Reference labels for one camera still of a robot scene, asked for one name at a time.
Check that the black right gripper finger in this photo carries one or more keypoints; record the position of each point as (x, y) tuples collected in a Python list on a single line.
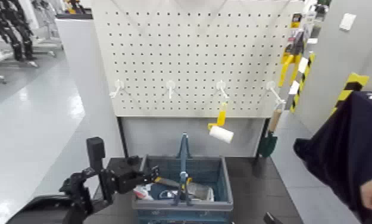
[(270, 219)]

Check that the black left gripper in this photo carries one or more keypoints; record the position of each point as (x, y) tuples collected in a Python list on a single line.
[(126, 176)]

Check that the red glue tube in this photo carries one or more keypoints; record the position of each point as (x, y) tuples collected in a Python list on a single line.
[(143, 192)]

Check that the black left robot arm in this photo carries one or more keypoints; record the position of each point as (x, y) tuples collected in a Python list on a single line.
[(76, 200)]

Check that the blue grey plastic crate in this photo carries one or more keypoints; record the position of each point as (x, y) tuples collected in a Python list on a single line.
[(223, 187)]

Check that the small black loop tool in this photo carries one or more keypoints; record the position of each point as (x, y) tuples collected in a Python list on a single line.
[(167, 194)]

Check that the grey stand back panel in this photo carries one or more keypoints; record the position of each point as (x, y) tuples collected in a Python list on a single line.
[(160, 136)]

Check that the black pegboard stand leg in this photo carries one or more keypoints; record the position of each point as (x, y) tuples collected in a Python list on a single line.
[(123, 137), (260, 137)]

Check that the silver metal tool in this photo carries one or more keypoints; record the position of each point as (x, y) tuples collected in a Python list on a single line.
[(211, 195)]

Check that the white pegboard hook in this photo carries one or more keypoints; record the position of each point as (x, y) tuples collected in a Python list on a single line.
[(221, 88), (170, 87), (273, 91), (118, 86)]

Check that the dark navy garment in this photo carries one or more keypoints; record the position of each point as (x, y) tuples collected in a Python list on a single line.
[(338, 150)]

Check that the white partition cabinet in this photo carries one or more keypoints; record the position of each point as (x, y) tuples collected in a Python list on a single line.
[(88, 103)]

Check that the white perforated pegboard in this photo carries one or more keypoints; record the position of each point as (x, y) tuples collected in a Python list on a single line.
[(198, 47)]

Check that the yellow black striped corner guard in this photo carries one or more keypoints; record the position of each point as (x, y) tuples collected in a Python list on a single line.
[(351, 84)]

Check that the yellow black machine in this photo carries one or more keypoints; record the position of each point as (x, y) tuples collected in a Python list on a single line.
[(73, 6)]

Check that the yellow black product card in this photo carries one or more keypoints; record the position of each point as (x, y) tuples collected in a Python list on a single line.
[(296, 20)]

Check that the black humanoid robot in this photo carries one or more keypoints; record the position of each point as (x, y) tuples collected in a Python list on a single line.
[(12, 28)]

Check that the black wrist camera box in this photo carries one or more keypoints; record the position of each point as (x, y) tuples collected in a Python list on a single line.
[(95, 151)]

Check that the yellow black striped post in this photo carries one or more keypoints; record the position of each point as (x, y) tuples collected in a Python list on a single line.
[(303, 79)]

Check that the white wall switch plate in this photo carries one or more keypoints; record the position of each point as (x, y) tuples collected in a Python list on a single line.
[(347, 22)]

